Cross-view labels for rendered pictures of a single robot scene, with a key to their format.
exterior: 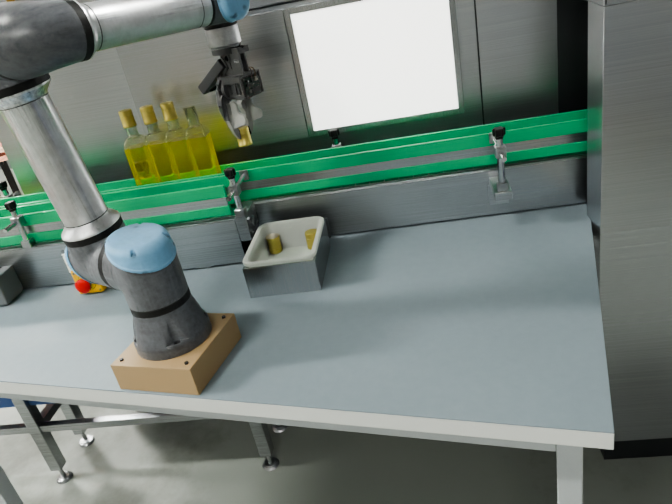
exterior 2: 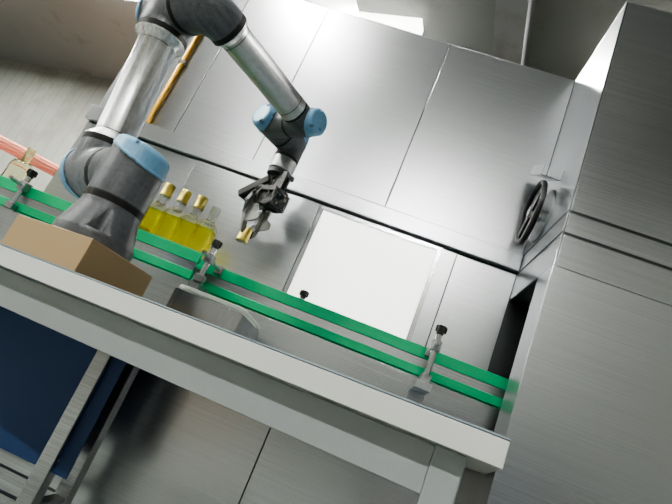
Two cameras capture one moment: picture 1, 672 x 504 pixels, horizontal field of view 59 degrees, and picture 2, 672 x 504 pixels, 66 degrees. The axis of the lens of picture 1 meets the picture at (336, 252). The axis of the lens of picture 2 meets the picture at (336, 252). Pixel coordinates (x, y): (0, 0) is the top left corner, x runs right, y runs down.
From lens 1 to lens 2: 0.74 m
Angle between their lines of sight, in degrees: 44
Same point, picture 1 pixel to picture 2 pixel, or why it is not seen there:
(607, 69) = (544, 310)
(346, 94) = (328, 281)
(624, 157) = (539, 392)
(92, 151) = not seen: hidden behind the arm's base
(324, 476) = not seen: outside the picture
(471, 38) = (437, 297)
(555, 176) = (467, 414)
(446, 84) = (405, 316)
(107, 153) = not seen: hidden behind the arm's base
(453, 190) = (377, 377)
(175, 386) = (59, 254)
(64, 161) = (145, 86)
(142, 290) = (116, 170)
